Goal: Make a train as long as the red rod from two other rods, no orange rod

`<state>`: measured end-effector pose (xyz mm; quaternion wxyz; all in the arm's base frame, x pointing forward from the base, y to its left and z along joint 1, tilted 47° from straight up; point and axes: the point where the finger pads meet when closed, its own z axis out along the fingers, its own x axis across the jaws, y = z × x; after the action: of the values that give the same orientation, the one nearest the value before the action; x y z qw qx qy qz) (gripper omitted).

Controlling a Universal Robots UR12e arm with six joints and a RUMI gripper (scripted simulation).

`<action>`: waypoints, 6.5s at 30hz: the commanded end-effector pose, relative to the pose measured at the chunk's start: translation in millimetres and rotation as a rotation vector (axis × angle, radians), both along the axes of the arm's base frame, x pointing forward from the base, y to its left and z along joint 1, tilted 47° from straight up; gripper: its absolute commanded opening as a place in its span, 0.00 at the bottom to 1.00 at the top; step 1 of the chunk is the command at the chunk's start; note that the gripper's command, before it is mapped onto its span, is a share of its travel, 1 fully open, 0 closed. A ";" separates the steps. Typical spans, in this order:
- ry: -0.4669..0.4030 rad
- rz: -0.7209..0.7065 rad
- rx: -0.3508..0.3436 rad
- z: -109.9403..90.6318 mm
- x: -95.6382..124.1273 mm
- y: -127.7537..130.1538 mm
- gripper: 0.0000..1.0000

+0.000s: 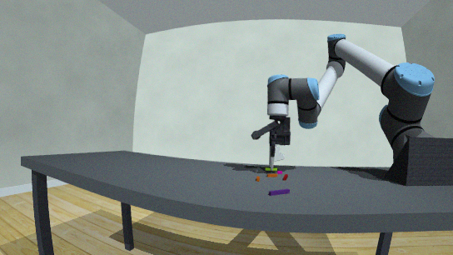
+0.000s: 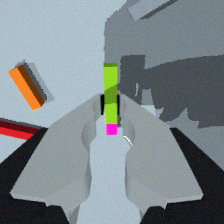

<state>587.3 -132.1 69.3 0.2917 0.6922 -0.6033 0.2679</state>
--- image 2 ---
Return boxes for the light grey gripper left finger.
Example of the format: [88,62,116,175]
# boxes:
[0,93,105,224]

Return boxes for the orange rod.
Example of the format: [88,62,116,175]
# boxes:
[8,64,45,110]

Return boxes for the magenta rod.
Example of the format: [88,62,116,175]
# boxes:
[106,124,117,135]

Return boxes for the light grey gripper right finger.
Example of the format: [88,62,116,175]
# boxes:
[117,93,224,224]

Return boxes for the red rod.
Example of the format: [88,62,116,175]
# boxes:
[0,121,40,140]

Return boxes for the lime green rod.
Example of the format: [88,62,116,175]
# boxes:
[103,63,117,124]

